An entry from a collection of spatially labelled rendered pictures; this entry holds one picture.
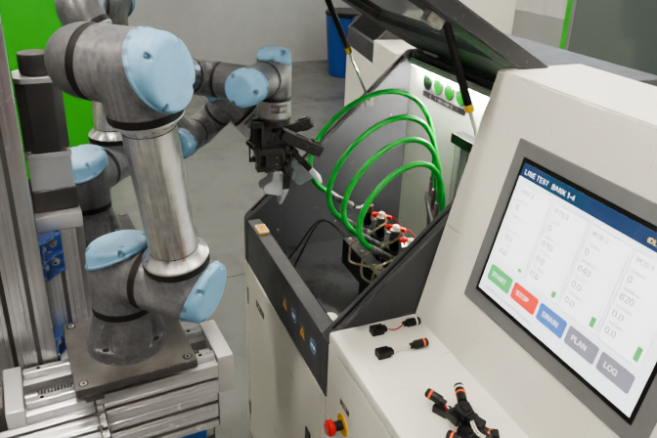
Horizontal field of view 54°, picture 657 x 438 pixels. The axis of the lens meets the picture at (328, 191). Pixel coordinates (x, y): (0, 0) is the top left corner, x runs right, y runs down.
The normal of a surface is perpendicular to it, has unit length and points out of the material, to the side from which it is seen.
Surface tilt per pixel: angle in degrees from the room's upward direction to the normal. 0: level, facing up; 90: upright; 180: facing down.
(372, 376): 0
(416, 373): 0
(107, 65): 76
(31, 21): 90
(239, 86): 90
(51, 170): 90
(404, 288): 90
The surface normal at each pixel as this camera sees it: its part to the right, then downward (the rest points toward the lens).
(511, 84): -0.89, -0.10
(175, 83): 0.92, 0.06
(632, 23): -0.94, 0.11
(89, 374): 0.04, -0.92
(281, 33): 0.44, 0.37
